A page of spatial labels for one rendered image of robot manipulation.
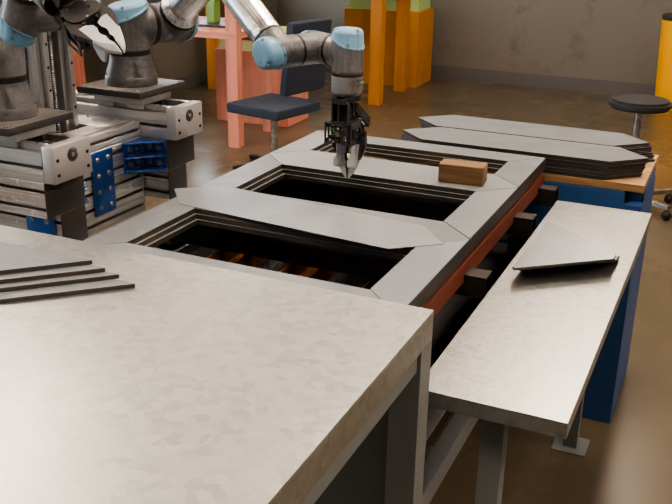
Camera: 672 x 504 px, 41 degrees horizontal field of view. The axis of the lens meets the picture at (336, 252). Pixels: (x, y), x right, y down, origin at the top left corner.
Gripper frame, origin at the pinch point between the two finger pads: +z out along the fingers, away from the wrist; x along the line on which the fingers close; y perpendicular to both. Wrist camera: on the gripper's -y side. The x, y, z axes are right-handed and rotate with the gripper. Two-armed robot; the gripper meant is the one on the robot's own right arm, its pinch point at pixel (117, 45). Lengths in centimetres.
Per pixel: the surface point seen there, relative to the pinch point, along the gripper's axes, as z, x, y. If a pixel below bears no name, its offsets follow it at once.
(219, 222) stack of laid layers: 11, -10, 56
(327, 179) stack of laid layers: 8, -50, 77
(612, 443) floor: 108, -79, 140
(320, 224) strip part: 31, -24, 49
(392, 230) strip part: 44, -34, 46
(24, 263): 39, 41, -17
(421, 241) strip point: 52, -34, 42
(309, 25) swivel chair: -164, -208, 245
